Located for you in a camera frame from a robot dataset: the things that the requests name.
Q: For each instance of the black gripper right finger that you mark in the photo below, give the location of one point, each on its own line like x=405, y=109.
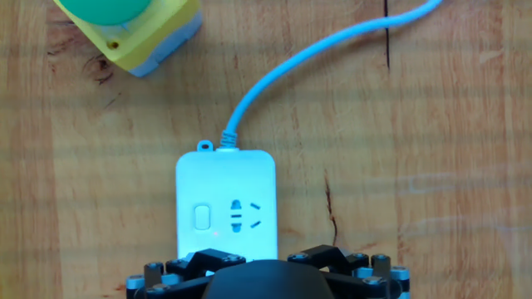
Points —
x=324, y=254

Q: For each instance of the white four-socket power strip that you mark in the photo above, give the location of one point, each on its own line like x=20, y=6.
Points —
x=224, y=178

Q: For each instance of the green button yellow box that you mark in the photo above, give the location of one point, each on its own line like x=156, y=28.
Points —
x=137, y=45

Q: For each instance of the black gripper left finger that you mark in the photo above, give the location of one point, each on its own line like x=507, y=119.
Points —
x=212, y=257

